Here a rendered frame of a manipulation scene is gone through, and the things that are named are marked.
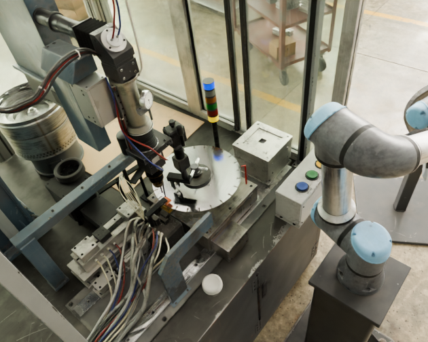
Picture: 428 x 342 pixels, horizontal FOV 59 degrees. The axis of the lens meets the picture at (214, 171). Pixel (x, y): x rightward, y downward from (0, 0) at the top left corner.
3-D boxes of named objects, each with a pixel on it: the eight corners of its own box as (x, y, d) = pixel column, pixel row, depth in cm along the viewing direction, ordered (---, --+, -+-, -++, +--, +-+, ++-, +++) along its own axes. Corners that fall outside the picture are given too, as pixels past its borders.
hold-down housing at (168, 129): (185, 160, 129) (174, 113, 115) (193, 166, 127) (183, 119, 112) (171, 168, 127) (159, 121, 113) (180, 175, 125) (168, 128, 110)
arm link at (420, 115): (441, 121, 104) (467, 104, 108) (406, 102, 111) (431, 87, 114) (432, 142, 110) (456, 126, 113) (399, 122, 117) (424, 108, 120)
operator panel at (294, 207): (311, 172, 163) (314, 146, 152) (335, 183, 157) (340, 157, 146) (274, 215, 149) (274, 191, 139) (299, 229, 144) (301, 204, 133)
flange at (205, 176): (208, 162, 145) (208, 158, 143) (213, 184, 137) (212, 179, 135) (180, 168, 144) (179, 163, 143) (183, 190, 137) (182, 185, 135)
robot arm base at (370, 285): (390, 270, 129) (398, 254, 122) (371, 304, 122) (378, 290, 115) (349, 247, 137) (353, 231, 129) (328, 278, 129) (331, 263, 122)
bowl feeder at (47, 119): (68, 131, 200) (38, 72, 174) (104, 154, 185) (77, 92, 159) (16, 166, 186) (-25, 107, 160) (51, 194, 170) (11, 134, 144)
